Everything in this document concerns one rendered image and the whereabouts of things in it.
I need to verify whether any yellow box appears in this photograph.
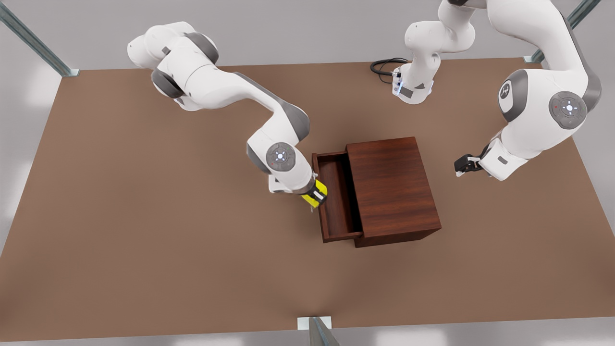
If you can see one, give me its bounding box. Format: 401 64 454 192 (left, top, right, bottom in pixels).
301 181 329 209

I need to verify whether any dark wooden drawer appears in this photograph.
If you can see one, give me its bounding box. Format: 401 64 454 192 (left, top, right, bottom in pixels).
311 151 365 244

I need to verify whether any dark wooden cabinet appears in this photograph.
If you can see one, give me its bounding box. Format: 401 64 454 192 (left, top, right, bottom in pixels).
345 136 442 248

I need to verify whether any black cable loop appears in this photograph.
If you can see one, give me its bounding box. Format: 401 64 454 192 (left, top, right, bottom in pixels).
370 58 410 85

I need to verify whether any silver frame post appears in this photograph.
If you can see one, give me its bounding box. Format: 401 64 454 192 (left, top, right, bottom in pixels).
297 316 340 346
523 0 602 64
0 2 80 78

